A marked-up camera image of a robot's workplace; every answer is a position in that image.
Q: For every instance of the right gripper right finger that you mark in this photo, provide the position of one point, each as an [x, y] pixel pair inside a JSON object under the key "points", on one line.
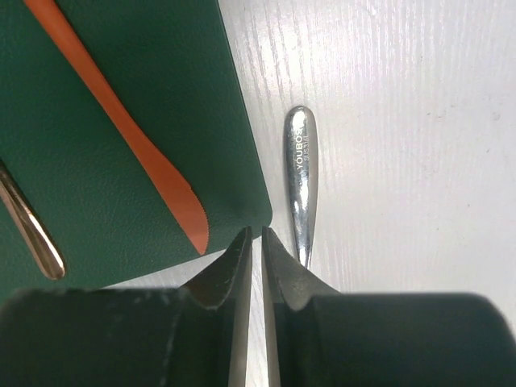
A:
{"points": [[317, 336]]}

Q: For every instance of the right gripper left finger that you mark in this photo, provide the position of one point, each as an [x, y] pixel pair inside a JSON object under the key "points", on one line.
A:
{"points": [[193, 335]]}

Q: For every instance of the green placemat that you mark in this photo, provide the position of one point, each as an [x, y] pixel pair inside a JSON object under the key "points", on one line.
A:
{"points": [[170, 64]]}

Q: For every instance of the copper spoon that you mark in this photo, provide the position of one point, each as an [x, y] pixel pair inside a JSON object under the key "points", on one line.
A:
{"points": [[35, 235]]}

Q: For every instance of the silver fork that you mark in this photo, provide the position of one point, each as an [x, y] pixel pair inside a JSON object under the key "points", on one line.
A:
{"points": [[300, 145]]}

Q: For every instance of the orange knife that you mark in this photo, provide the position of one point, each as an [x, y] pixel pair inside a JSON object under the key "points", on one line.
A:
{"points": [[174, 189]]}

